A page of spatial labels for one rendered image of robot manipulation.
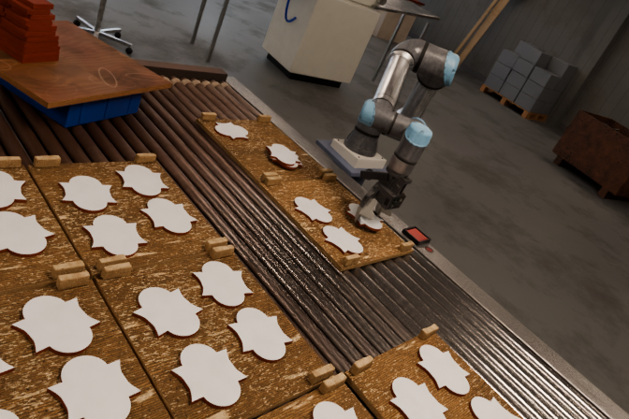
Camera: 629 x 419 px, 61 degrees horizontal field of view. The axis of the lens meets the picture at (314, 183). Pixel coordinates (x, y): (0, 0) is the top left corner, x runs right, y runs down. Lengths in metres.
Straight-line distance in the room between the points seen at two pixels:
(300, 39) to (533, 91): 5.39
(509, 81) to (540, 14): 1.68
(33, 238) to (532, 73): 9.58
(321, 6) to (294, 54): 0.59
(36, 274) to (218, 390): 0.42
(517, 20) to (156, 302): 10.98
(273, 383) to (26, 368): 0.43
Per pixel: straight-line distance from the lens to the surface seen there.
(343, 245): 1.56
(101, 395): 0.99
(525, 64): 10.37
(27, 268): 1.19
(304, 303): 1.34
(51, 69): 1.77
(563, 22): 11.29
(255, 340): 1.15
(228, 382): 1.06
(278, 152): 1.87
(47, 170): 1.48
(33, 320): 1.08
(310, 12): 5.88
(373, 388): 1.21
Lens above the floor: 1.73
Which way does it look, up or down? 26 degrees down
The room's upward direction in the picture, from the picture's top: 25 degrees clockwise
